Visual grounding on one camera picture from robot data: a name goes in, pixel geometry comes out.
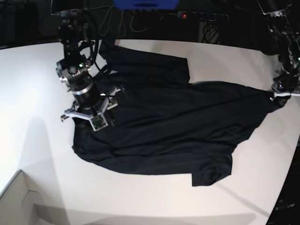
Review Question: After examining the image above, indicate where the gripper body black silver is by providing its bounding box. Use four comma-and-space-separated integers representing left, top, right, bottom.
60, 85, 122, 128
271, 74, 300, 99

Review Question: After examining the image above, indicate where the black long-sleeve t-shirt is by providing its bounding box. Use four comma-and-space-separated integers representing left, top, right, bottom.
73, 41, 281, 186

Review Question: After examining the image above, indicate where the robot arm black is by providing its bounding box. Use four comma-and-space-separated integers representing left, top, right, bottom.
50, 0, 124, 132
257, 0, 300, 107

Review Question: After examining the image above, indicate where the blue box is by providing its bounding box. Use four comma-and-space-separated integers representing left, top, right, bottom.
113, 0, 179, 10

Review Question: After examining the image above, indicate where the white plastic bin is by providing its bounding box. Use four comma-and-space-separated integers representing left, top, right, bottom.
0, 170, 70, 225

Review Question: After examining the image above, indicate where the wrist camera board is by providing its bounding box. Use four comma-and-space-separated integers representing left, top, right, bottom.
90, 114, 108, 132

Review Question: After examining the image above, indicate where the black power strip red switch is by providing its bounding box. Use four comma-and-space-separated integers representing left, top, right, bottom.
176, 11, 229, 22

